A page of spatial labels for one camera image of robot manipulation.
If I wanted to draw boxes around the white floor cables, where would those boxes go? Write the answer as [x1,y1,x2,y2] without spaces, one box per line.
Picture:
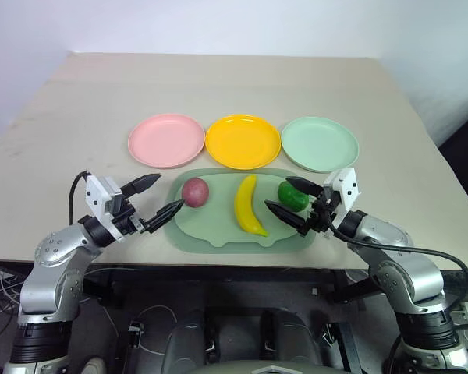
[0,263,24,351]

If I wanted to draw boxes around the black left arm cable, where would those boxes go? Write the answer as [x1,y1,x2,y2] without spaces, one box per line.
[67,169,94,227]

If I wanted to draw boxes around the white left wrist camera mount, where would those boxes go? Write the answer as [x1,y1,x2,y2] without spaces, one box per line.
[85,175,123,241]

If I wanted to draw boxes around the yellow plate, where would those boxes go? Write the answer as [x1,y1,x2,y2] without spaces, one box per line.
[204,114,282,171]

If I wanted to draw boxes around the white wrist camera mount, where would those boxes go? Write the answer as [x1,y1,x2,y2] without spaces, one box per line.
[85,175,123,241]
[322,168,362,231]

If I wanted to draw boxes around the light green plate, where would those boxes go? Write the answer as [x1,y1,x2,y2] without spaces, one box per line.
[280,116,360,174]

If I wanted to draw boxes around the red grape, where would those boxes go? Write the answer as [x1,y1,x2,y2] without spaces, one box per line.
[181,177,211,209]

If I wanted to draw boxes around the yellow banana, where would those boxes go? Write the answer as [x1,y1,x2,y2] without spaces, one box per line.
[233,174,271,238]

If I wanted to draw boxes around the green pepper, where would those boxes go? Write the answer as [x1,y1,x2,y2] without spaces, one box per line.
[277,180,310,213]

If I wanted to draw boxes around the pink plate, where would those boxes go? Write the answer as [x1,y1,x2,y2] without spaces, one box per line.
[127,113,206,170]

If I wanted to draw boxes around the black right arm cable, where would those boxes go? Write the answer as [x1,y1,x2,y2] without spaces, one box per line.
[324,222,468,301]

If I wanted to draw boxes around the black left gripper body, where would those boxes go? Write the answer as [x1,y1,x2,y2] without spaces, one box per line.
[108,192,149,237]

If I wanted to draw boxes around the black table frame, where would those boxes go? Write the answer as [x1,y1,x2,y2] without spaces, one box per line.
[81,266,379,309]

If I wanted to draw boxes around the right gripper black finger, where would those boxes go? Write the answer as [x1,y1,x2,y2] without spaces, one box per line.
[285,175,325,199]
[264,199,310,237]

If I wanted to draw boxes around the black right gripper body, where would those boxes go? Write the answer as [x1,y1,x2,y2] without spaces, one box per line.
[300,189,341,237]

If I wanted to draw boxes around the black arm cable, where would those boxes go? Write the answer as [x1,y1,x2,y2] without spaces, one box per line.
[67,169,94,227]
[324,222,468,301]

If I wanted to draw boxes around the dark rounded robot leg shapes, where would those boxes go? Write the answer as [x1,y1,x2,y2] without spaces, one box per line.
[161,305,324,368]

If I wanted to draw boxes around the pale green serving tray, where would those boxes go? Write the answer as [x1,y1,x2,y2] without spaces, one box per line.
[164,168,317,255]

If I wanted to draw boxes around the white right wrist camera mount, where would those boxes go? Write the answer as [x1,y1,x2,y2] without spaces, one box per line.
[322,168,362,231]

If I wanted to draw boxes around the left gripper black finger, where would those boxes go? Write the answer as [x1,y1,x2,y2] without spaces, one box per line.
[143,199,186,235]
[120,173,163,198]

